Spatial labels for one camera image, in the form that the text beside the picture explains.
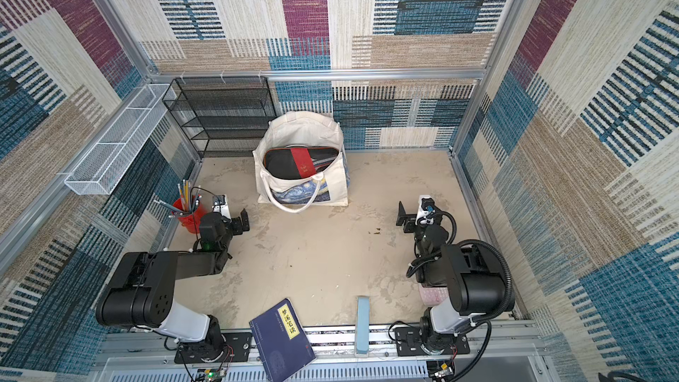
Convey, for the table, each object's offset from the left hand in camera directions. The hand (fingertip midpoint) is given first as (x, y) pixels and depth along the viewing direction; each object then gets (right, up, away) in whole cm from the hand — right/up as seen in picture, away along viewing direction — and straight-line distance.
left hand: (231, 211), depth 94 cm
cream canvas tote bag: (+34, +8, -4) cm, 35 cm away
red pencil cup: (-11, -3, -4) cm, 12 cm away
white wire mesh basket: (-25, +13, -24) cm, 36 cm away
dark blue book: (+22, -33, -21) cm, 45 cm away
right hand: (+64, +3, -4) cm, 65 cm away
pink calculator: (+66, -24, -13) cm, 72 cm away
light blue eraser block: (+45, -28, -21) cm, 57 cm away
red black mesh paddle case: (+23, +17, 0) cm, 29 cm away
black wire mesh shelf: (-9, +36, +15) cm, 40 cm away
